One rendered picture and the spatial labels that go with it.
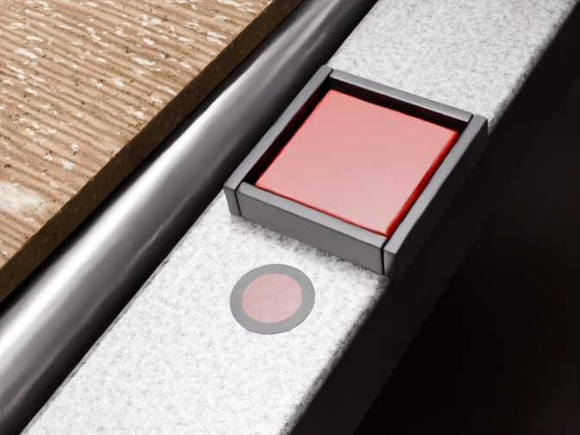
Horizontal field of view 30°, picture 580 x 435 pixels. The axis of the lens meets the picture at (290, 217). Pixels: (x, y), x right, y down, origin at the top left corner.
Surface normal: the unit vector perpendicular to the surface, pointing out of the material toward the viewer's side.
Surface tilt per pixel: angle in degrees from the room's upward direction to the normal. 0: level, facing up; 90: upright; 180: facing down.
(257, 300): 0
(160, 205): 40
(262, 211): 90
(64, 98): 0
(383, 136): 0
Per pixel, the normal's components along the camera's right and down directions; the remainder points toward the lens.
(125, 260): 0.56, -0.16
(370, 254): -0.53, 0.69
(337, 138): -0.12, -0.65
